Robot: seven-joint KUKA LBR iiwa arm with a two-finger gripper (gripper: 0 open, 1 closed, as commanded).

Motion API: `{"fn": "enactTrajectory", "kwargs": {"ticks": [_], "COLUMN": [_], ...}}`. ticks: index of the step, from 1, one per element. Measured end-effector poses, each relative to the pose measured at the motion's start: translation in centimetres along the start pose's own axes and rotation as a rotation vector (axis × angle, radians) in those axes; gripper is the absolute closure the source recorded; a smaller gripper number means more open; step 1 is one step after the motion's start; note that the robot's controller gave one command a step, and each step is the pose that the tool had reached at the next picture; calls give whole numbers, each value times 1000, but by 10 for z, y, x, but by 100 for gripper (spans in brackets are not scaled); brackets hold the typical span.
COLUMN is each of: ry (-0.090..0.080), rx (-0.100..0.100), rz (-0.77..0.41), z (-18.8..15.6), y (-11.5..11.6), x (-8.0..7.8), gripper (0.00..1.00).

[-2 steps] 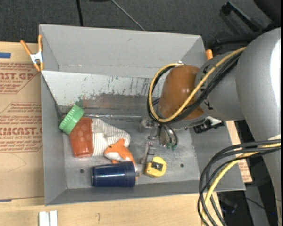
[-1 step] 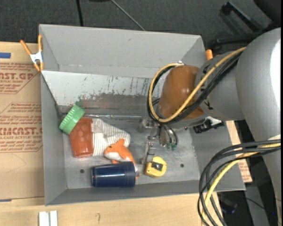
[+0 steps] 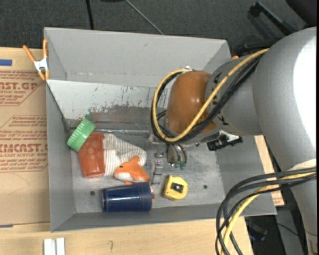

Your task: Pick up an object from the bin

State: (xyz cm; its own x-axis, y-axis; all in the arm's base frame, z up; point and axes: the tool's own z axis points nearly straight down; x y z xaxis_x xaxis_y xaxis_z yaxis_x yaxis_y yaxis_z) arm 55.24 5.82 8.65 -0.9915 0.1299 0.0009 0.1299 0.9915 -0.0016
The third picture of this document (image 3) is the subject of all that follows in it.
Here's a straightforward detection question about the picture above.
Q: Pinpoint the orange jar with green lid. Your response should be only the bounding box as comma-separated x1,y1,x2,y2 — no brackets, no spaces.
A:
66,117,107,179

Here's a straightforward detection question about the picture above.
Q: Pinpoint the yellow tape measure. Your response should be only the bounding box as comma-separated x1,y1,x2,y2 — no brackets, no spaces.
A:
162,174,189,201

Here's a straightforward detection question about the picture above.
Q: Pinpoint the grey metal bin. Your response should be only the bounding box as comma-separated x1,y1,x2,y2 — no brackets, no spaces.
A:
43,27,278,233

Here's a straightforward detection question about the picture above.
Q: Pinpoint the brown cardboard board, red print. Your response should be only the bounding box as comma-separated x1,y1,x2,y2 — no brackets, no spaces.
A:
0,46,284,230

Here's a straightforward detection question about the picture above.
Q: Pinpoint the white striped cloth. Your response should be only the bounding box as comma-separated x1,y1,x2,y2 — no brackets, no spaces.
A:
103,133,148,177

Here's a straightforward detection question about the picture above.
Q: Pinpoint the black cylinder on white bracket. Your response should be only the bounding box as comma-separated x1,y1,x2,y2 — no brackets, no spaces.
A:
206,131,243,151

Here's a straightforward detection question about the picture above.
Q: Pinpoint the dark blue cup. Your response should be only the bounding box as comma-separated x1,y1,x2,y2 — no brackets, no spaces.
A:
100,182,154,213

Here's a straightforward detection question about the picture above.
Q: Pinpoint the orange and white toy fish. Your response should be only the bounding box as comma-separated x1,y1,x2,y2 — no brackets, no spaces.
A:
113,155,150,186

